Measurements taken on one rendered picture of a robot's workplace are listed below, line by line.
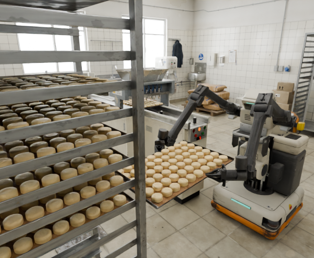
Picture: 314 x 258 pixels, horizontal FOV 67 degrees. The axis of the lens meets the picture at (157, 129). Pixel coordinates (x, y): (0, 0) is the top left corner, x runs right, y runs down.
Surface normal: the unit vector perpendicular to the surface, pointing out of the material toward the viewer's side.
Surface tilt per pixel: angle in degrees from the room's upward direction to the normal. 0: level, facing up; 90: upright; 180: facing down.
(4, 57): 90
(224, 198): 91
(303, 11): 90
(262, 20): 90
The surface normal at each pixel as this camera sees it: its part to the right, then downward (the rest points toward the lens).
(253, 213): -0.75, 0.22
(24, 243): 0.00, -0.95
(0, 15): 0.66, 0.23
